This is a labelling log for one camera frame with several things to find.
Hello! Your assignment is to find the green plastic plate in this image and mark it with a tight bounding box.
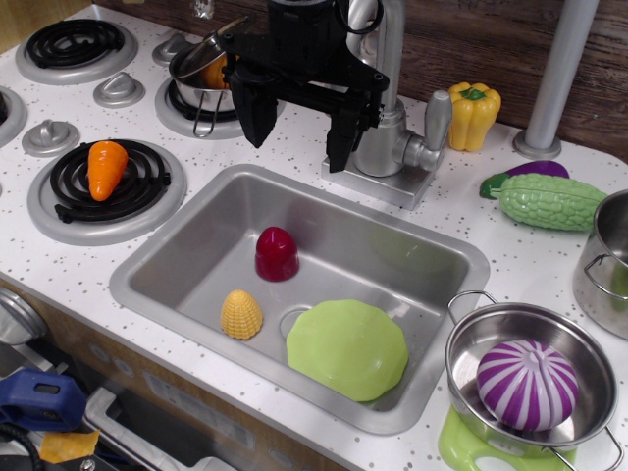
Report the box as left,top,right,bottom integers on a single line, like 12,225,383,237
287,299,409,402

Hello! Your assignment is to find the orange toy pumpkin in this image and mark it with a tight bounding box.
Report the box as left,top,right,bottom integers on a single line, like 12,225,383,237
199,54,230,90

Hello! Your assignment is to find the silver stove knob front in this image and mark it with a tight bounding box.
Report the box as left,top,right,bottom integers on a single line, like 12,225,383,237
22,120,79,158

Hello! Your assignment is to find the green plastic cutting board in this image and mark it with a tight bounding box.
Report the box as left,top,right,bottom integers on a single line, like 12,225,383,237
438,407,569,471

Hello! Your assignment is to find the silver stove knob back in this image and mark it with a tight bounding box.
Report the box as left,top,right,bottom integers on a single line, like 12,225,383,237
151,33,194,67

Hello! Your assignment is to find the yellow toy corn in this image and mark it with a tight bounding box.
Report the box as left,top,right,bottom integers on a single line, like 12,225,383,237
220,289,264,340

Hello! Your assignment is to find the blue clamp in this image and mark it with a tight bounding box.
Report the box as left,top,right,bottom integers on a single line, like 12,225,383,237
1,369,86,432

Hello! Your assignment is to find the yellow toy bell pepper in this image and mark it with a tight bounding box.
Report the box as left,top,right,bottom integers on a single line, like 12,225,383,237
448,81,501,152

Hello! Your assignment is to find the small steel pot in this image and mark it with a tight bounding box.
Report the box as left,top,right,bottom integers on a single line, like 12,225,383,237
170,73,237,124

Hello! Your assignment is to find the steel pot lid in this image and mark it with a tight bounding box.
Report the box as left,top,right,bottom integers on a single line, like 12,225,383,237
169,15,254,80

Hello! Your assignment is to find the green toy bitter gourd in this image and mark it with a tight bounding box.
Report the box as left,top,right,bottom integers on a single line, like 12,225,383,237
489,173,607,232

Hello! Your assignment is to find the silver stove knob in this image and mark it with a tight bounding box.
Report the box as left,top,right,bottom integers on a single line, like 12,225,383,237
92,72,145,109
22,120,79,158
151,33,194,67

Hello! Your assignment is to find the silver vertical pole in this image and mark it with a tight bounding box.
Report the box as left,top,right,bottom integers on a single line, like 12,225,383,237
513,0,599,161

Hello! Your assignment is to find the back left stove burner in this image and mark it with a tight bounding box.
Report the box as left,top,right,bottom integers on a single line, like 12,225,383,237
15,19,137,85

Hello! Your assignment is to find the red toy vegetable piece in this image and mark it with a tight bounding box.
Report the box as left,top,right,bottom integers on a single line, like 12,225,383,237
255,227,299,282

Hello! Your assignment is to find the back right stove burner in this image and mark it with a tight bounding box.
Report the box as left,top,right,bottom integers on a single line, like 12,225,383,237
154,76,287,141

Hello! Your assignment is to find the silver toy faucet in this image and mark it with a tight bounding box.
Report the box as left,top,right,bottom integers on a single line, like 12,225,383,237
321,1,452,210

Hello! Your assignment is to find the tall steel pot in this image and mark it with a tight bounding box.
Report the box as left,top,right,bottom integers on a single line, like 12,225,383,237
572,190,627,339

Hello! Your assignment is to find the silver sink basin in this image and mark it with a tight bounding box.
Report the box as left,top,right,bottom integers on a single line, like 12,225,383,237
109,165,490,435

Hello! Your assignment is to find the orange toy carrot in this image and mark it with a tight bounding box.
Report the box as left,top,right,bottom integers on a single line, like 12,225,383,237
87,140,129,201

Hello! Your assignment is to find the far left stove burner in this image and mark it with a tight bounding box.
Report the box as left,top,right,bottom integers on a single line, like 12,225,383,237
0,86,27,147

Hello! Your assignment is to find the steel pan with handles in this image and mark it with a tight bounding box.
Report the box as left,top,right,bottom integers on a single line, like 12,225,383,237
445,299,617,470

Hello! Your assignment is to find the front black stove burner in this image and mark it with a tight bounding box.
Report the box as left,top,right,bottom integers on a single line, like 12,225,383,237
27,139,186,246

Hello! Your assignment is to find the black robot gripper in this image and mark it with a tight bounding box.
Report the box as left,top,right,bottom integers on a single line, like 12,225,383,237
220,1,389,173

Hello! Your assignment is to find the silver stove knob middle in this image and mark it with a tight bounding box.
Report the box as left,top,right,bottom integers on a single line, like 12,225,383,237
92,72,145,109

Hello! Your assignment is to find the purple striped toy onion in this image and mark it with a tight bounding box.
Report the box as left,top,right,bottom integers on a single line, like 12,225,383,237
476,340,580,432

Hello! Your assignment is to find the purple toy eggplant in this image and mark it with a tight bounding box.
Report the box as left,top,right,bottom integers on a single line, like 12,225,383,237
479,160,569,199

